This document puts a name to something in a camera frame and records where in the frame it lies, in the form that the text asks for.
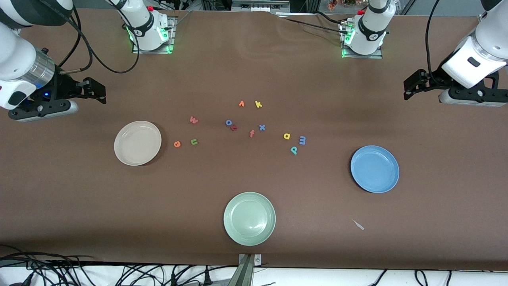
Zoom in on beige brown plate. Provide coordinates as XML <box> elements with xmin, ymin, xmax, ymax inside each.
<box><xmin>114</xmin><ymin>121</ymin><xmax>162</xmax><ymax>166</ymax></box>

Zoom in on blue plate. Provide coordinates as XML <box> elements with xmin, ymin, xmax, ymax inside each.
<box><xmin>350</xmin><ymin>145</ymin><xmax>400</xmax><ymax>193</ymax></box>

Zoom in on brown table cover sheet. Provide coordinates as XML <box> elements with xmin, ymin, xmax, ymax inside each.
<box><xmin>0</xmin><ymin>7</ymin><xmax>508</xmax><ymax>271</ymax></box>

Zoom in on orange artificial flowers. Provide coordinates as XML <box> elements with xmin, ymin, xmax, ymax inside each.
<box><xmin>327</xmin><ymin>0</ymin><xmax>360</xmax><ymax>9</ymax></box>

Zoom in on grey metal housing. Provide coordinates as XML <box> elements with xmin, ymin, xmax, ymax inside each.
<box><xmin>231</xmin><ymin>0</ymin><xmax>290</xmax><ymax>12</ymax></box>

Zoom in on pale green plate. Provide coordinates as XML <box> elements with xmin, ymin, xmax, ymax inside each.
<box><xmin>223</xmin><ymin>192</ymin><xmax>276</xmax><ymax>246</ymax></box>

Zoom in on black right arm gripper cable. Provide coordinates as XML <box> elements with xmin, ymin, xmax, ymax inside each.
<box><xmin>56</xmin><ymin>0</ymin><xmax>140</xmax><ymax>76</ymax></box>

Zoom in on black arm gripper cable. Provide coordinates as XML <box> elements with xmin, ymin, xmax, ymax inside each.
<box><xmin>425</xmin><ymin>0</ymin><xmax>442</xmax><ymax>86</ymax></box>
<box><xmin>56</xmin><ymin>0</ymin><xmax>140</xmax><ymax>76</ymax></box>

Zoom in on black left arm gripper cable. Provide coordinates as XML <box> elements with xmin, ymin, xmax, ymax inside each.
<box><xmin>425</xmin><ymin>0</ymin><xmax>442</xmax><ymax>86</ymax></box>

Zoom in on black cable on table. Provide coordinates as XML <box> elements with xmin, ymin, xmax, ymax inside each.
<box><xmin>284</xmin><ymin>18</ymin><xmax>343</xmax><ymax>34</ymax></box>
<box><xmin>314</xmin><ymin>11</ymin><xmax>350</xmax><ymax>25</ymax></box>

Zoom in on thin grey cable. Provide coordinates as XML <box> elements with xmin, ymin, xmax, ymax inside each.
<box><xmin>169</xmin><ymin>11</ymin><xmax>192</xmax><ymax>30</ymax></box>

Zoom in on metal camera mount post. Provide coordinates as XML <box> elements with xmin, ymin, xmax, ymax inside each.
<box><xmin>228</xmin><ymin>253</ymin><xmax>262</xmax><ymax>286</ymax></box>

